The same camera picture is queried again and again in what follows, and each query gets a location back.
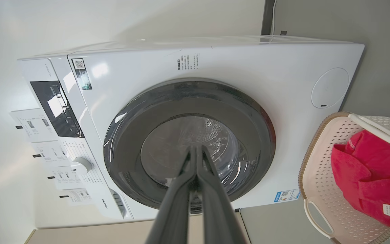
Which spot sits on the red garment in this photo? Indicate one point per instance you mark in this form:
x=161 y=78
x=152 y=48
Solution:
x=374 y=169

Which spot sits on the blue energy label sticker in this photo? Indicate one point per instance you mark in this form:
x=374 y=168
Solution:
x=286 y=195

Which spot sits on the white instruction paper sheet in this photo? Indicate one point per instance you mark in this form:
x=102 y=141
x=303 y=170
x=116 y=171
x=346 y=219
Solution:
x=47 y=150
x=63 y=178
x=76 y=197

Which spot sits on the round white filter cover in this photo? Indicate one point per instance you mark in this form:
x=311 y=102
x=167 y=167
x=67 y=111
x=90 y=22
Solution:
x=330 y=88

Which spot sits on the white front-load washing machine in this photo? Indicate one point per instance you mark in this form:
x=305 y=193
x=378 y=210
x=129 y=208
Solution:
x=232 y=64

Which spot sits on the round dark washing machine door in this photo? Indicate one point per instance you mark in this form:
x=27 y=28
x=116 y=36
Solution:
x=130 y=135

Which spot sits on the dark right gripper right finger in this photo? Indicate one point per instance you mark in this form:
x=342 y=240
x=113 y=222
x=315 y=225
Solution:
x=217 y=206

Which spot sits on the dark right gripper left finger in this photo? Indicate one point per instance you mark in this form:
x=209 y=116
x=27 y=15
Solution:
x=176 y=206

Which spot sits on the beige perforated laundry basket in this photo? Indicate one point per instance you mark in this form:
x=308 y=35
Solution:
x=320 y=176

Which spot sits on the black washing machine display panel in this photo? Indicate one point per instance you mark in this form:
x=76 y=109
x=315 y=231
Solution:
x=58 y=108

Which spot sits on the white washing machine dial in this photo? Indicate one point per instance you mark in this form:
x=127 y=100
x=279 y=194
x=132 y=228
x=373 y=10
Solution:
x=81 y=166

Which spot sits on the dark QR code sticker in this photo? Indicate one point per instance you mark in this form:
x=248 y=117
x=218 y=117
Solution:
x=82 y=74

